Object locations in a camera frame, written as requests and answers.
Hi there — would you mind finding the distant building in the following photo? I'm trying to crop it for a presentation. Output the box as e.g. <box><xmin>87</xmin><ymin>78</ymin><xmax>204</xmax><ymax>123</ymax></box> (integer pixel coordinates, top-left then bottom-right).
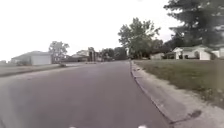
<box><xmin>68</xmin><ymin>46</ymin><xmax>100</xmax><ymax>63</ymax></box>

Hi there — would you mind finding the large dark conifer tree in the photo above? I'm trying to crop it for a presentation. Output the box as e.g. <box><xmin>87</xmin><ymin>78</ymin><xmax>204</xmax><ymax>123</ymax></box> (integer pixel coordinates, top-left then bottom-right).
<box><xmin>163</xmin><ymin>0</ymin><xmax>224</xmax><ymax>51</ymax></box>

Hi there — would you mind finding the white house green roof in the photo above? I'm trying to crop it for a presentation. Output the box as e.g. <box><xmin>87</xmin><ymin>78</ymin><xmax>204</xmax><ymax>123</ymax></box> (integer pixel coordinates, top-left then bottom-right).
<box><xmin>172</xmin><ymin>44</ymin><xmax>224</xmax><ymax>61</ymax></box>

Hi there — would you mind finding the pale concrete kerb strip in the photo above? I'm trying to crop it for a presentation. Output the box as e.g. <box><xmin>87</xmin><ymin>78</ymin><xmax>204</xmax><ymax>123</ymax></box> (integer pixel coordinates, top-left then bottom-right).
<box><xmin>129</xmin><ymin>59</ymin><xmax>224</xmax><ymax>128</ymax></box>

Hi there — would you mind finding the grey asphalt road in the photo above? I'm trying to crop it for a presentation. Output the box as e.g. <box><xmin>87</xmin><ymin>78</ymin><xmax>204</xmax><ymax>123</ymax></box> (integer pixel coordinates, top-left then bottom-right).
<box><xmin>0</xmin><ymin>60</ymin><xmax>172</xmax><ymax>128</ymax></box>

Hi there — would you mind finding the green leafy tree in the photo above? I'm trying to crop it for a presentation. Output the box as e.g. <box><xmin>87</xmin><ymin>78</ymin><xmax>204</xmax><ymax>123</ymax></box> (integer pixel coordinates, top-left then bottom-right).
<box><xmin>117</xmin><ymin>17</ymin><xmax>162</xmax><ymax>60</ymax></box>

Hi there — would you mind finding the small leafy tree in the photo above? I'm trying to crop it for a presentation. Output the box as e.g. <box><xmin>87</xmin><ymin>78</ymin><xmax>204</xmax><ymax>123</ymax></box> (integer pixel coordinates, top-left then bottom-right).
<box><xmin>48</xmin><ymin>40</ymin><xmax>70</xmax><ymax>64</ymax></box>

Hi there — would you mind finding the pale house with garage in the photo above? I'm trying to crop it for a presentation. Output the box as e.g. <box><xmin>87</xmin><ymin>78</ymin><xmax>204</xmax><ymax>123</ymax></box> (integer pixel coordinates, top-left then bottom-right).
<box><xmin>9</xmin><ymin>50</ymin><xmax>53</xmax><ymax>66</ymax></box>

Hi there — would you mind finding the row of distant trees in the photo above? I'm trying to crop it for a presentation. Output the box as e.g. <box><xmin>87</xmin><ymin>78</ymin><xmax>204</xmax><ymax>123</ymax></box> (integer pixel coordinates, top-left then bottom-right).
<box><xmin>98</xmin><ymin>46</ymin><xmax>129</xmax><ymax>62</ymax></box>

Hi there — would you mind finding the green grass lawn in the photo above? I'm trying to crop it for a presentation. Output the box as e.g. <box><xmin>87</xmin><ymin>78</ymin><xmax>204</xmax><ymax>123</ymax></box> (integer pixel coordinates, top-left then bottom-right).
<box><xmin>133</xmin><ymin>58</ymin><xmax>224</xmax><ymax>109</ymax></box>

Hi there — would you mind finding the grass verge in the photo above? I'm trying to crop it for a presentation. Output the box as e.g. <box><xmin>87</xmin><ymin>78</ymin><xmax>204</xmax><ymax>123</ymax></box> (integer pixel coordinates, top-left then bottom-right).
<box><xmin>0</xmin><ymin>63</ymin><xmax>64</xmax><ymax>78</ymax></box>

